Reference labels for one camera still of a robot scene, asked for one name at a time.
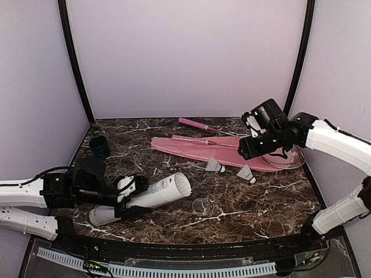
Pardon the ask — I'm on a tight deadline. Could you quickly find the left black corner post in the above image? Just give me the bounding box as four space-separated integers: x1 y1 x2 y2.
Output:
57 0 95 125

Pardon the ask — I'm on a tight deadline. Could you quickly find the right black corner post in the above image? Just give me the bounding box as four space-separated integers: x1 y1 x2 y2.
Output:
283 0 316 116

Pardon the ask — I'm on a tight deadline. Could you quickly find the pink badminton racket rear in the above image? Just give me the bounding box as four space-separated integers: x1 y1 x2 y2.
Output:
179 118 305 170

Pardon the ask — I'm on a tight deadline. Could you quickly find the white shuttlecock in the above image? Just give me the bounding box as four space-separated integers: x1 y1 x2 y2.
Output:
205 158 225 173
237 164 256 184

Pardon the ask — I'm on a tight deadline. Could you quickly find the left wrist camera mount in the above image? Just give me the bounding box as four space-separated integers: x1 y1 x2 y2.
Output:
115 174 149 203

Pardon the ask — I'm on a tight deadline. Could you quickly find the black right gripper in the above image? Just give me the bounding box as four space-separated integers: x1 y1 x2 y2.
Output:
239 127 284 159

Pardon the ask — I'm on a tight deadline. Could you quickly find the pink badminton racket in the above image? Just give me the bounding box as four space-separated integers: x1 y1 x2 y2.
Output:
172 134 305 170
179 118 305 170

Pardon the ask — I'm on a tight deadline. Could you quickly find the clear plastic tube lid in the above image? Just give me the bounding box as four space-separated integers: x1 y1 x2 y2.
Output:
191 198 211 215

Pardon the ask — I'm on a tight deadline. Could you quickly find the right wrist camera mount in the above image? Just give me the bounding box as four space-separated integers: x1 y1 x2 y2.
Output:
242 112 266 138

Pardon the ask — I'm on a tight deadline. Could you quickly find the black front table rail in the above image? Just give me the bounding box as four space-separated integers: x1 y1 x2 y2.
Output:
52 234 329 261

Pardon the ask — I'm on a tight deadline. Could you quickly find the grey slotted cable duct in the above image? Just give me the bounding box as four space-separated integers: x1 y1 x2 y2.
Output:
37 247 277 278

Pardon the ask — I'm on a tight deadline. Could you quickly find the pink badminton racket front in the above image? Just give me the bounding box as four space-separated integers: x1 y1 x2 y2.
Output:
172 134 305 170

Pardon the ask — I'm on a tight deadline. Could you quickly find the white shuttlecock tube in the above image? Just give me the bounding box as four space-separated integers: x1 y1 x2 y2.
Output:
89 173 192 226

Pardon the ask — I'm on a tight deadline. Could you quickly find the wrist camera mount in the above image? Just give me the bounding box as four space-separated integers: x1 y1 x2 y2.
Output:
115 174 149 203
242 112 266 138

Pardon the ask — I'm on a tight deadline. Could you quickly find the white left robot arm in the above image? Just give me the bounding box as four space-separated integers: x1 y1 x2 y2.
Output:
1 156 151 253

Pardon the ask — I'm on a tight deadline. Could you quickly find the dark green mug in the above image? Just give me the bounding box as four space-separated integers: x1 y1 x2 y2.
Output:
84 136 111 160

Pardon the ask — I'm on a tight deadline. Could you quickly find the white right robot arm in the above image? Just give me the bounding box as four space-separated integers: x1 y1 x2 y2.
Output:
238 98 370 251

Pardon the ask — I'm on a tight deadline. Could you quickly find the pink racket cover bag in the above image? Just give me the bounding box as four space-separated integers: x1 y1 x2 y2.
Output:
151 137 279 173

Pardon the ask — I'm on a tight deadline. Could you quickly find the black corner post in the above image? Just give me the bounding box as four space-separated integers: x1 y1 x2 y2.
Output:
283 0 316 116
57 0 95 125

